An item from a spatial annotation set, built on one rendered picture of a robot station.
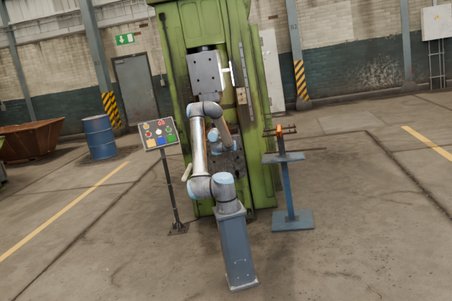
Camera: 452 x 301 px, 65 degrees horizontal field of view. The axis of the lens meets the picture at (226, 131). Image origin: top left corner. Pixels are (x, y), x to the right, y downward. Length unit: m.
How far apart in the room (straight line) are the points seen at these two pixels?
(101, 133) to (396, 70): 7.11
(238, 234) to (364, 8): 7.76
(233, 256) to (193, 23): 2.22
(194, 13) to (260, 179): 1.84
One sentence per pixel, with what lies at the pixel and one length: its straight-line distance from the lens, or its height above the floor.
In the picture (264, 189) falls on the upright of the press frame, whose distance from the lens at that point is 3.93.
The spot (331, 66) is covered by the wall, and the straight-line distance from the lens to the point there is 9.54.
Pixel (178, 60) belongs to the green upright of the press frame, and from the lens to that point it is 3.71.
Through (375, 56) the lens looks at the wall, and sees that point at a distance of 9.71.
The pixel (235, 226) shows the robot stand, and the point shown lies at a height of 0.51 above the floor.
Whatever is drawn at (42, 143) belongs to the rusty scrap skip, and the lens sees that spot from 9.59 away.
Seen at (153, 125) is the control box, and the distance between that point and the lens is 3.56.
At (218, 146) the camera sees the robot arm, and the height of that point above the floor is 0.92.
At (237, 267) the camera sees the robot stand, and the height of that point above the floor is 0.19.
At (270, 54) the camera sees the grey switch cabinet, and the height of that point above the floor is 1.51.
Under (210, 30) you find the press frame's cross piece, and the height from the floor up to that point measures 1.96.
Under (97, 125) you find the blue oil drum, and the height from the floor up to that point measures 0.72.
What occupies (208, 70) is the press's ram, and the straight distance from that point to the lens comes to 3.53.
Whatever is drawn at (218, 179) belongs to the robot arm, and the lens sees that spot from 2.55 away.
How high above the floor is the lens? 1.71
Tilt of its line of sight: 12 degrees down
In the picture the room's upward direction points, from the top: 10 degrees counter-clockwise
